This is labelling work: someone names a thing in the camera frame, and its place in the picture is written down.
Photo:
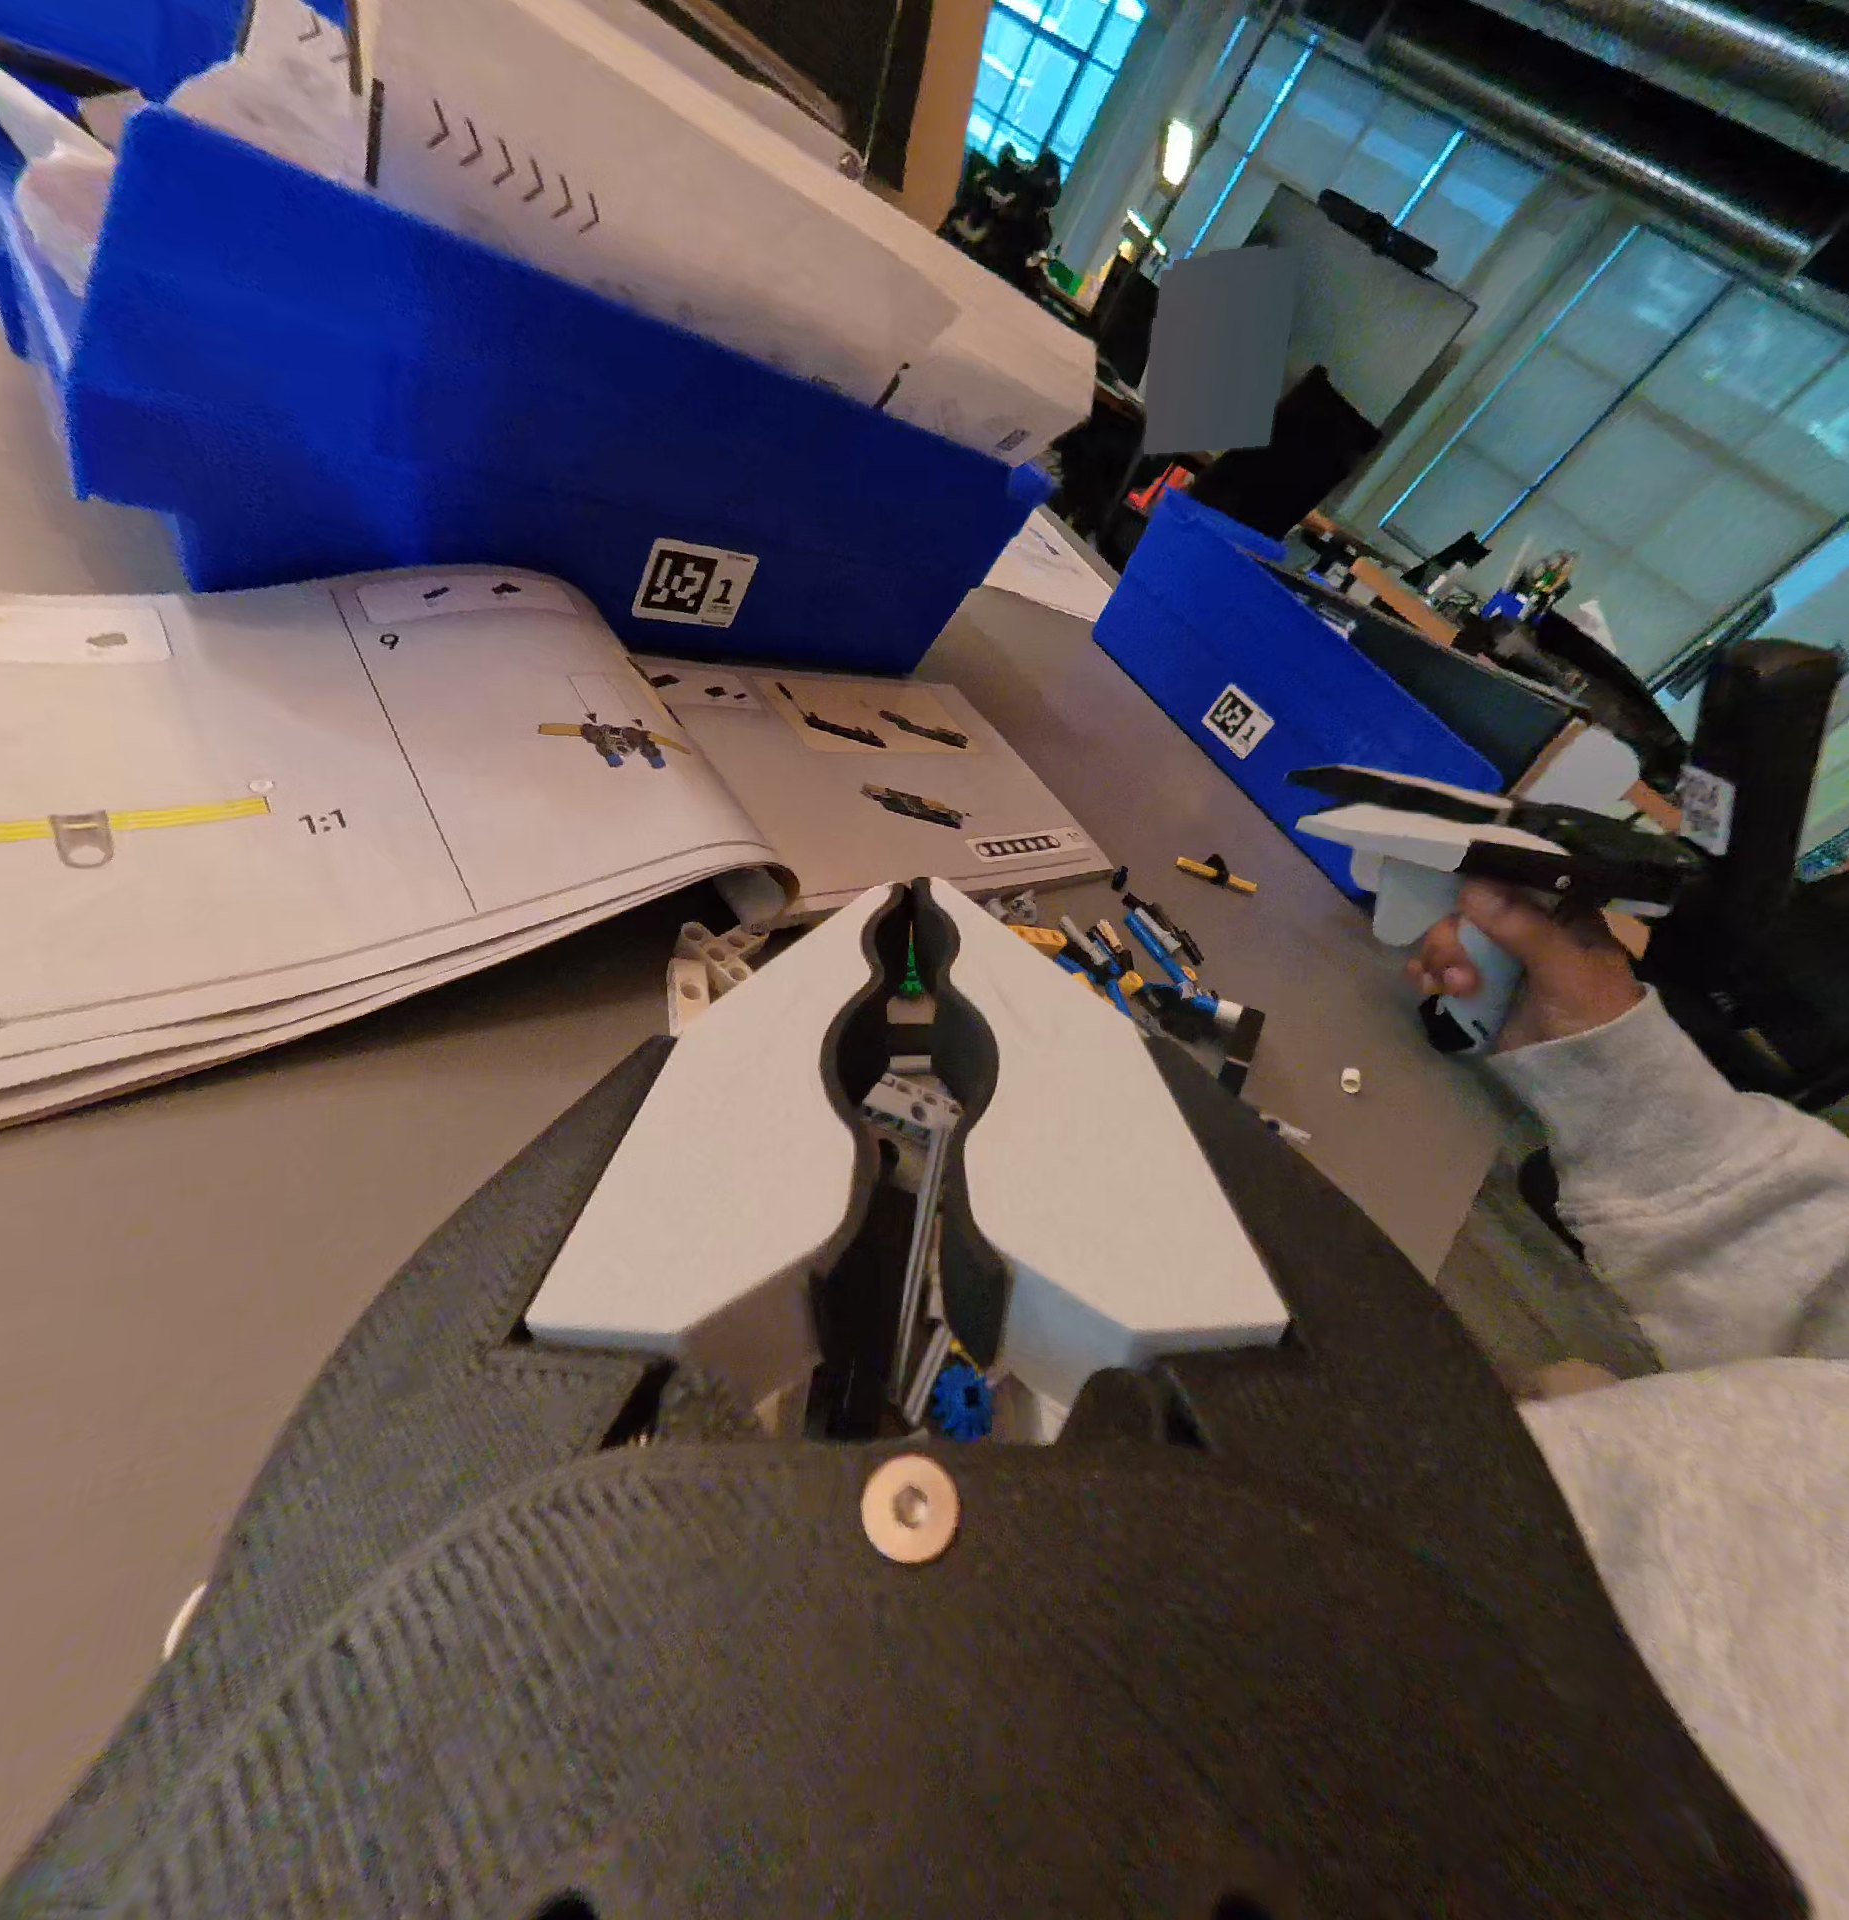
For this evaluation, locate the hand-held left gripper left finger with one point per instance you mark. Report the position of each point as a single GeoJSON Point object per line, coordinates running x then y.
{"type": "Point", "coordinates": [714, 1186]}

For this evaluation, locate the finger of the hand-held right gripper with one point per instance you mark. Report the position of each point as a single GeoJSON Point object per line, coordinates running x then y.
{"type": "Point", "coordinates": [1433, 848]}
{"type": "Point", "coordinates": [1418, 796]}

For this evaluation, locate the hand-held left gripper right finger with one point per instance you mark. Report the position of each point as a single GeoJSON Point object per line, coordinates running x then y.
{"type": "Point", "coordinates": [1118, 1202]}

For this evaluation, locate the white lego beams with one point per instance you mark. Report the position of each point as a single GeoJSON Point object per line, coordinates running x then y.
{"type": "Point", "coordinates": [698, 960]}

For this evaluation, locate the pile of loose lego pieces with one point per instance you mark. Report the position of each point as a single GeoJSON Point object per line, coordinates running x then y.
{"type": "Point", "coordinates": [1165, 960]}

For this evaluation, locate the lego instruction booklet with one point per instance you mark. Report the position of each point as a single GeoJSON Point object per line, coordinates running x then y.
{"type": "Point", "coordinates": [339, 902]}

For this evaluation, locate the person's right hand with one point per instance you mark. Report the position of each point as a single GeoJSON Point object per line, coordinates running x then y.
{"type": "Point", "coordinates": [1577, 967]}

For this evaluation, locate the blue plastic bin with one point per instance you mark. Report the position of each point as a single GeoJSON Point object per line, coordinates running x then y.
{"type": "Point", "coordinates": [1240, 646]}
{"type": "Point", "coordinates": [490, 435]}

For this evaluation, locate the white paper sheet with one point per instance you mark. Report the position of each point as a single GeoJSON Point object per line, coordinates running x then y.
{"type": "Point", "coordinates": [1053, 571]}

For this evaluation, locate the grey monitor back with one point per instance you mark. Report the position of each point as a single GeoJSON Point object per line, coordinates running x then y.
{"type": "Point", "coordinates": [1375, 316]}

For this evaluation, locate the black background machine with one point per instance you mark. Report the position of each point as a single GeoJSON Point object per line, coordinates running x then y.
{"type": "Point", "coordinates": [1001, 210]}

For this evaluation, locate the crumpled white paper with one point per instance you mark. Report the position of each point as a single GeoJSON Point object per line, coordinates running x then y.
{"type": "Point", "coordinates": [53, 195]}

